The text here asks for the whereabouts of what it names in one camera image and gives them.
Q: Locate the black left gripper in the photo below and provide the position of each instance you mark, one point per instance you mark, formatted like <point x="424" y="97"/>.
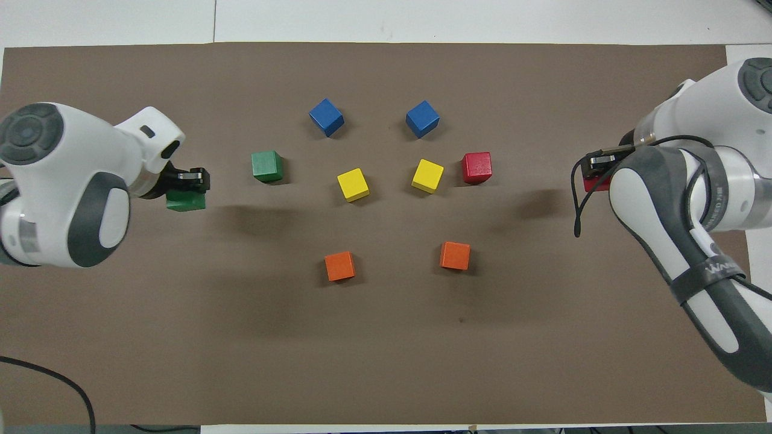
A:
<point x="175" y="181"/>

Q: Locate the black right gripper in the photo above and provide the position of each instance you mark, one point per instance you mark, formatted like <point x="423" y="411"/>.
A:
<point x="627" y="144"/>

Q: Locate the red wooden cube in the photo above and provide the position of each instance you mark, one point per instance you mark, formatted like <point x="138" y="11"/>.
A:
<point x="476" y="167"/>
<point x="594" y="184"/>

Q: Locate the green wooden cube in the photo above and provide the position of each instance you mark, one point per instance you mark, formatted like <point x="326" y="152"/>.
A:
<point x="267" y="166"/>
<point x="186" y="201"/>

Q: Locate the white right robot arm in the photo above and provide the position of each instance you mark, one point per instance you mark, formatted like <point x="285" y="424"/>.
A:
<point x="693" y="120"/>

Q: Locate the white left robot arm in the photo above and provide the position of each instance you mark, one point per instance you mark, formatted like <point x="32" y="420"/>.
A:
<point x="72" y="157"/>

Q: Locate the blue wooden cube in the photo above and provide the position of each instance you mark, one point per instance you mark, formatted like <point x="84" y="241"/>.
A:
<point x="326" y="117"/>
<point x="422" y="119"/>

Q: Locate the yellow wooden cube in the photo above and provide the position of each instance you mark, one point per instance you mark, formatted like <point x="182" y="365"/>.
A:
<point x="427" y="175"/>
<point x="353" y="184"/>

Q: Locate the orange wooden cube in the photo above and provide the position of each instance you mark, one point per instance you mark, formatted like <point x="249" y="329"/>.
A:
<point x="339" y="266"/>
<point x="455" y="255"/>

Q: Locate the brown table mat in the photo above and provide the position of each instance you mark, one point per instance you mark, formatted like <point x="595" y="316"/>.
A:
<point x="386" y="337"/>

